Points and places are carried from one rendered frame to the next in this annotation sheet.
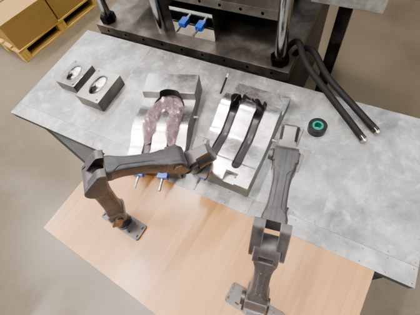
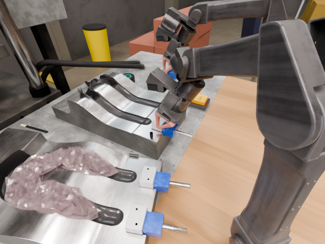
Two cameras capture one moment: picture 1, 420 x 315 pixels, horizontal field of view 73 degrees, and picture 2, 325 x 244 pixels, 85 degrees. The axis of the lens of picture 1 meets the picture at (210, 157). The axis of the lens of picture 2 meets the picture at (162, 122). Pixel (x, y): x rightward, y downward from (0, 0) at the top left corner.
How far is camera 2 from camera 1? 0.99 m
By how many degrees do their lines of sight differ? 61
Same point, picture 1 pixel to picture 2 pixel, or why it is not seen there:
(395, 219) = not seen: hidden behind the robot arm
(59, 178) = not seen: outside the picture
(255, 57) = (19, 106)
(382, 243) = not seen: hidden behind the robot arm
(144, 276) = (310, 215)
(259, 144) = (140, 93)
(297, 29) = (12, 82)
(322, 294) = (248, 91)
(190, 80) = (8, 136)
